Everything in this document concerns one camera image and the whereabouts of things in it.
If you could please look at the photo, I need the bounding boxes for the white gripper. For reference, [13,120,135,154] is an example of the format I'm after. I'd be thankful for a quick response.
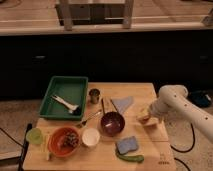
[149,100,164,120]

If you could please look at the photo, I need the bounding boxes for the red apple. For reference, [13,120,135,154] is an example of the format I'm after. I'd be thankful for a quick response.
[137,112,150,123]

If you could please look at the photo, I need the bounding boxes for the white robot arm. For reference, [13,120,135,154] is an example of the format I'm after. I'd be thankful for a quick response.
[148,85,213,143]

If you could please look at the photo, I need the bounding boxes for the small metal cup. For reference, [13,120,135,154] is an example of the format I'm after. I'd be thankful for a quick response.
[89,88,100,104]

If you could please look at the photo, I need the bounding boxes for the light green plastic cup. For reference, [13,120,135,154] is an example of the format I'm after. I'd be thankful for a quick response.
[26,128,43,145]

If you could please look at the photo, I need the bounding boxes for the blue grey cloth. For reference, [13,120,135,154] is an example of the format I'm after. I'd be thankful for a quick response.
[112,96,133,114]

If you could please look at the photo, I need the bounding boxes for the dark teal object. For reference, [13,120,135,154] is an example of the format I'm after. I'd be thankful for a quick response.
[188,91,212,108]

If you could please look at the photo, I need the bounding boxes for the blue sponge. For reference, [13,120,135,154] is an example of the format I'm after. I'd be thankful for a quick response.
[116,136,139,154]

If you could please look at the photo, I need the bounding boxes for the dark red bowl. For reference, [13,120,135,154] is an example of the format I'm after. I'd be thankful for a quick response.
[100,112,125,136]

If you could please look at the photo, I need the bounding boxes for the green cucumber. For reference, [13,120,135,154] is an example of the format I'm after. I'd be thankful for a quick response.
[115,150,144,163]

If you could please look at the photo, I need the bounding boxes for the wooden chopsticks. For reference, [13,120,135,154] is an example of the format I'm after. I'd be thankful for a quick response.
[101,97,116,114]

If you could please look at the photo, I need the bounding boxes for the metal spoon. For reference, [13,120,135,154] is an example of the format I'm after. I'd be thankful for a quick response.
[76,110,102,128]

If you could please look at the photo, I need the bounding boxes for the white plastic fork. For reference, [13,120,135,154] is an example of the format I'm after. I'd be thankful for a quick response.
[52,95,79,113]

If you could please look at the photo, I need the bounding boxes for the green plastic tray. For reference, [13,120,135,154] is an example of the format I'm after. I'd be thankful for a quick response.
[39,76,88,121]

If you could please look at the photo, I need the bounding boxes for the orange bowl with food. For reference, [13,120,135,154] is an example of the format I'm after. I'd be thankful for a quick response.
[48,127,80,158]

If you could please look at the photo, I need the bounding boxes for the black cable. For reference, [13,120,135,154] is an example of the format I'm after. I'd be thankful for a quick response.
[170,121,196,171]

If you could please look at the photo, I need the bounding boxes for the wooden stool frame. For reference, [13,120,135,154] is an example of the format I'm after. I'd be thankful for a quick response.
[55,0,134,31]

